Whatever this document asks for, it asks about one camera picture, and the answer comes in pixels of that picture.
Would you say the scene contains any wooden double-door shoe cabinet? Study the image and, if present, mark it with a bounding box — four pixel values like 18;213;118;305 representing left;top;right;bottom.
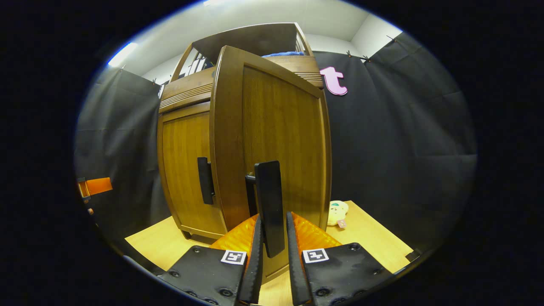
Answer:
156;22;326;285

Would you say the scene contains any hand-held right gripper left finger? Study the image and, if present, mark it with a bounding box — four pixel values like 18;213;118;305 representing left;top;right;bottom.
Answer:
159;215;264;306

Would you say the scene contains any wooden cabinet door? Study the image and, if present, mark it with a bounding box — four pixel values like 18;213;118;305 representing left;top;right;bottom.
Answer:
210;45;332;283
157;102;226;239

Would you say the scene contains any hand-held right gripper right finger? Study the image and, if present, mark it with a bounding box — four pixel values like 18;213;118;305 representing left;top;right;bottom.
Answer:
286;211;394;306

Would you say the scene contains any black backdrop cloth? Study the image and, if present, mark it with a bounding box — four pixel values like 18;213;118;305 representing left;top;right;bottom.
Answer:
74;32;476;255

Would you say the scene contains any cream plush toy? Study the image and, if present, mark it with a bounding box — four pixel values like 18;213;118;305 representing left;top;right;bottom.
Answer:
327;201;349;229

